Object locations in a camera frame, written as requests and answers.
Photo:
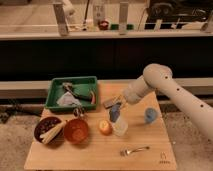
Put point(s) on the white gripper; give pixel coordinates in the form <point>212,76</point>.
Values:
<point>120,100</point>

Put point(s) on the blue sponge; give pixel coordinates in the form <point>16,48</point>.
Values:
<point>114,112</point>

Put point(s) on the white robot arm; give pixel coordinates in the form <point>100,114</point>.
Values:
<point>159,77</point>

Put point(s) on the clear plastic cup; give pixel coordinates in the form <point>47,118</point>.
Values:
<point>120,126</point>

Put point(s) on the blue paper cup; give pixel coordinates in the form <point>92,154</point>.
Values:
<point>150,115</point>

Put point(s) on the grey rectangular block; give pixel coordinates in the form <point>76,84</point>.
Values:
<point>109,103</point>

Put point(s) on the orange carrot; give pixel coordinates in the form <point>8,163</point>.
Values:
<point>93,100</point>

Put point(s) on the orange fruit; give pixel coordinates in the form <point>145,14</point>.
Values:
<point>105,127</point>

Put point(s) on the wooden board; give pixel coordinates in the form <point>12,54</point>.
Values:
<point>102,153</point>

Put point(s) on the small metal keyring object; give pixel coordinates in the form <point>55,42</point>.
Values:
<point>79,112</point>

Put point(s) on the silver fork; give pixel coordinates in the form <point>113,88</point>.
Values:
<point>127,152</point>

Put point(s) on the crumpled grey cloth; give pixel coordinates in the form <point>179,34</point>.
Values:
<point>68,99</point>

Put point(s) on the orange bowl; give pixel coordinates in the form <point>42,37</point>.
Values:
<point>76,131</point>

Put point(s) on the green plastic tray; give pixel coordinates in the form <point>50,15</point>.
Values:
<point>83,85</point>

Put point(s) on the green box on shelf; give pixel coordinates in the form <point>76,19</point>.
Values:
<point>114,26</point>

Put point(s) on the red small container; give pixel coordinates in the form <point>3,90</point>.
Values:
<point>103,25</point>

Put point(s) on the dark bowl with food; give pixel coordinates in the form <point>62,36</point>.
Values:
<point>48,129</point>

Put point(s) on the black handled tool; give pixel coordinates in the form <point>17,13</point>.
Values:
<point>71,89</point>

